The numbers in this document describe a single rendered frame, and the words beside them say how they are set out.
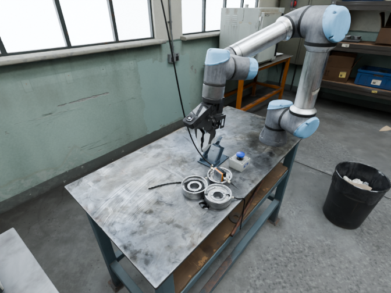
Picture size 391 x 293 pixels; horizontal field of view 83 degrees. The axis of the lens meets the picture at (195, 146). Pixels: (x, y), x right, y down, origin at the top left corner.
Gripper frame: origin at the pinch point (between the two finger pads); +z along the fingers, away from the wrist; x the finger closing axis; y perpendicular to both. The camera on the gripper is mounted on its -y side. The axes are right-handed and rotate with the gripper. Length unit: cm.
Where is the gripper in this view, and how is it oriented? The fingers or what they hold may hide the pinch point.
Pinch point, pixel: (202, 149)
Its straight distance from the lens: 84.4
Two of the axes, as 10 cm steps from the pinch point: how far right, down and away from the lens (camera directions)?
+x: -7.4, -3.7, 5.7
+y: 6.7, -2.8, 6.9
